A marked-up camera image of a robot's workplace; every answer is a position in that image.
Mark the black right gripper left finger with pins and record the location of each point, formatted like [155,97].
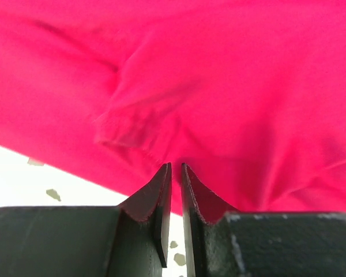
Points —
[129,239]

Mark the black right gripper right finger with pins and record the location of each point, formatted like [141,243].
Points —
[223,241]

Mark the magenta pink t-shirt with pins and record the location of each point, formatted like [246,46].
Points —
[250,94]

